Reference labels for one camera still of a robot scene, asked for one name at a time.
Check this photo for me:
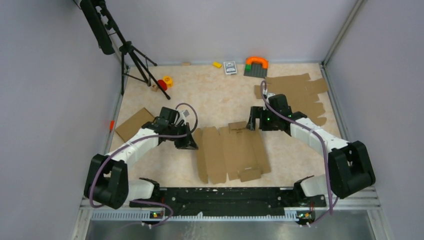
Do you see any folded brown cardboard box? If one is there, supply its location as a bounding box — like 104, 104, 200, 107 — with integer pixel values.
115, 107, 155, 142

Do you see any stack of flat cardboard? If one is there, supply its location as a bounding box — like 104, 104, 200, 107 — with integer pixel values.
265, 73, 328, 126

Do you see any dark grey building plate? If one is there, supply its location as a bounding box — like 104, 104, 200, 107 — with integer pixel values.
243, 63, 268, 79

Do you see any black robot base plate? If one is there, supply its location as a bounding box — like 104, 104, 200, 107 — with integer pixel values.
129, 187, 327, 217

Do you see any yellow round disc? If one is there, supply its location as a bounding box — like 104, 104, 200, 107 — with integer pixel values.
162, 75, 174, 88

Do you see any orange U-shaped toy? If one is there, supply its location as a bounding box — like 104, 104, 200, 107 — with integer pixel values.
245, 56, 269, 69

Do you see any yellow toy block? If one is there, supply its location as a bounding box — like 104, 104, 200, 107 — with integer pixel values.
212, 61, 222, 69

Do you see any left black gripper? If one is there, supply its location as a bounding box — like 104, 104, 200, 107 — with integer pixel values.
168, 122, 198, 150

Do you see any red round disc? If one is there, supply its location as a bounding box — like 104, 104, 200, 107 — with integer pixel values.
157, 79, 168, 91

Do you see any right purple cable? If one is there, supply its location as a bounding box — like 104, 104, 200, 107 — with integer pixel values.
259, 80, 340, 228

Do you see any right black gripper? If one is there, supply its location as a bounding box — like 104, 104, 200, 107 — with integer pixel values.
246, 106, 279, 131

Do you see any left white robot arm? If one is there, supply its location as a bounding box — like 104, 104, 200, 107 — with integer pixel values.
84, 107, 199, 209

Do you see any black camera tripod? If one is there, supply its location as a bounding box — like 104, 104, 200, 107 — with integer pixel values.
74, 0, 171, 100

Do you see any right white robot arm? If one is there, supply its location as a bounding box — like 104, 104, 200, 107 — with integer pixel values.
246, 93, 376, 206

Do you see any playing card deck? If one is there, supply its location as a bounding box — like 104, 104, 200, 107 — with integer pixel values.
223, 61, 238, 76

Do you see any small wooden cube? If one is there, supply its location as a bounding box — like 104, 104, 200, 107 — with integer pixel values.
151, 85, 159, 92

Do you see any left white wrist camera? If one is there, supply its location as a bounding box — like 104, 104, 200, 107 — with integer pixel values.
175, 109, 190, 126

